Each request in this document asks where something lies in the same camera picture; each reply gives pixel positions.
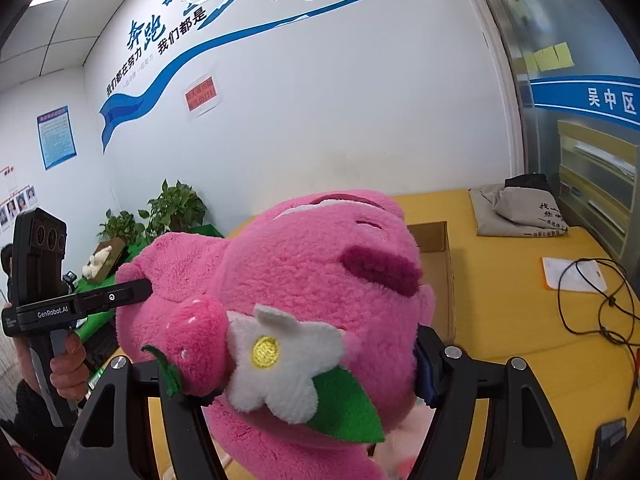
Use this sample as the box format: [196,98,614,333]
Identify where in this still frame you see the black cable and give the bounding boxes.
[556,257,640,411]

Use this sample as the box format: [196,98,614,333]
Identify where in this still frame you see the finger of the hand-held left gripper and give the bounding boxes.
[77,279,153,319]

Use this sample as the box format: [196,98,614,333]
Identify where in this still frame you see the beige cloth bag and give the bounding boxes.
[469,180,576,238]

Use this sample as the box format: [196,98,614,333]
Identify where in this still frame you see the large potted plant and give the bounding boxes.
[137,178,209,241]

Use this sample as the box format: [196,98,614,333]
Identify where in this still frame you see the black cloth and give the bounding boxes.
[504,174,555,196]

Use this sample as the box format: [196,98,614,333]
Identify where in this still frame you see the blue framed wall poster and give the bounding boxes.
[36,106,79,171]

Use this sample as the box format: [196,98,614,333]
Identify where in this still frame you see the black phone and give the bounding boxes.
[584,417,629,480]

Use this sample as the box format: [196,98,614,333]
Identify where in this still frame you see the red notice sign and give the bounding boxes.
[183,73,222,122]

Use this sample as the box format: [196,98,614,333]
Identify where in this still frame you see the blue wall decal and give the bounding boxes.
[99,0,397,155]

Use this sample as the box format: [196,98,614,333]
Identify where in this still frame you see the cardboard box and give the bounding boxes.
[407,221,457,346]

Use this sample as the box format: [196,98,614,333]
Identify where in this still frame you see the small brown box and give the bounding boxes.
[92,237,126,280]

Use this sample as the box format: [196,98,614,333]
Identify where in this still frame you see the pink strawberry bear plush toy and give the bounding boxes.
[114,191,436,471]

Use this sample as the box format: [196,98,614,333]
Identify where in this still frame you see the person's left forearm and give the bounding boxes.
[0,380,81,461]

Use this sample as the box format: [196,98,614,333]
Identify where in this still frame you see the person's left hand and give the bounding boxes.
[13,332,89,411]

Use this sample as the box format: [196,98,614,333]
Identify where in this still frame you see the photo notice board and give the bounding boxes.
[0,164,39,234]

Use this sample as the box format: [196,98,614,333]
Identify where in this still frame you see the small white plush toy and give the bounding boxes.
[81,246,114,279]

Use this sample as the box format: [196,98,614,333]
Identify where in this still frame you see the white notebook orange edge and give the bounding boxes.
[541,256,608,293]

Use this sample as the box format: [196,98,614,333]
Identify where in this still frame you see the small potted plant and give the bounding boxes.
[98,210,146,254]

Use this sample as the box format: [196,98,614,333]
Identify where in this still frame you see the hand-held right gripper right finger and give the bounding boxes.
[407,326,568,480]

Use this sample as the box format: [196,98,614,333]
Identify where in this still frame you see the blue door sign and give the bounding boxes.
[530,76,640,127]

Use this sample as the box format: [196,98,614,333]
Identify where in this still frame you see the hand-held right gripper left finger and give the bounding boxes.
[65,355,228,480]

